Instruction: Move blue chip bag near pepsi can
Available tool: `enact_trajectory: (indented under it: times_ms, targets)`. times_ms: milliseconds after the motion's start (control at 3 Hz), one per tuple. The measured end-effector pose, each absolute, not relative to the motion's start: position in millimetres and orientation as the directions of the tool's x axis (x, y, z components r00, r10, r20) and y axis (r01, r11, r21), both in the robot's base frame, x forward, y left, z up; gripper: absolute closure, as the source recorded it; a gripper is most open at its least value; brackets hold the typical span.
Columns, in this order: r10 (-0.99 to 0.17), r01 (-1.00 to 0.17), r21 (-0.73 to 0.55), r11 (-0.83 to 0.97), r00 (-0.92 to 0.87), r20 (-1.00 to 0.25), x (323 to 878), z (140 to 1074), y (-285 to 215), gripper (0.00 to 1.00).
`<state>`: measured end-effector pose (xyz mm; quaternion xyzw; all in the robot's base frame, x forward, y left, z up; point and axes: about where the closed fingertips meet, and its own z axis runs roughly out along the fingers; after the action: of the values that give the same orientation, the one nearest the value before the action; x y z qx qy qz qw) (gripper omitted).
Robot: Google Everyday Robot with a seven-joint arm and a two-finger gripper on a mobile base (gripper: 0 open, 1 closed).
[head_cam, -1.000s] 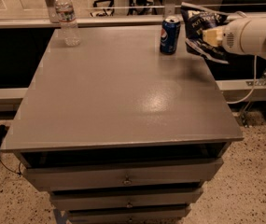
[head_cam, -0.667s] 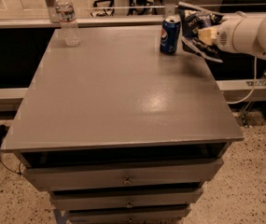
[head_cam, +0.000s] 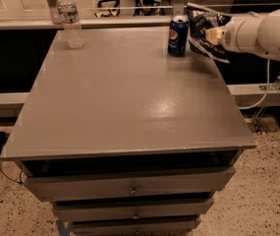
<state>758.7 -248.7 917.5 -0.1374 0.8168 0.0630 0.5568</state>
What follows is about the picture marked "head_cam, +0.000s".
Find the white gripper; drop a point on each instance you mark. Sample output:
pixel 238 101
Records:
pixel 228 36

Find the blue Kettle chip bag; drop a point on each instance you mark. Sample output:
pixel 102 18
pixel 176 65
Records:
pixel 202 18

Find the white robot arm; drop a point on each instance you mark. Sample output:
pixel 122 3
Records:
pixel 257 35

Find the blue Pepsi can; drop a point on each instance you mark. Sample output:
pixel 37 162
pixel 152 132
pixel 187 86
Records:
pixel 178 34

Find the black office chair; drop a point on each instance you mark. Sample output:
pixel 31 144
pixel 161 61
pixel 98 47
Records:
pixel 107 8

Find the grey drawer cabinet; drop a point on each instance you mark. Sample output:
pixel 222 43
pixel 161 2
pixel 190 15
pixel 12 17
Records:
pixel 123 104

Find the clear plastic water bottle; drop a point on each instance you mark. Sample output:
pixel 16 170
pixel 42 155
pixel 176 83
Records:
pixel 69 16

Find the top grey drawer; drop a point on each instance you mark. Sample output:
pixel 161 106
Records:
pixel 130 184

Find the grey drawer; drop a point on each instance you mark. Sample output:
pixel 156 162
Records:
pixel 130 184
pixel 133 209
pixel 135 227

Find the bottom grey drawer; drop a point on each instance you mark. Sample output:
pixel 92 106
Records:
pixel 135 227

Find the middle grey drawer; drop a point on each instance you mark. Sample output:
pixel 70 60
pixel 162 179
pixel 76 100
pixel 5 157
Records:
pixel 133 209

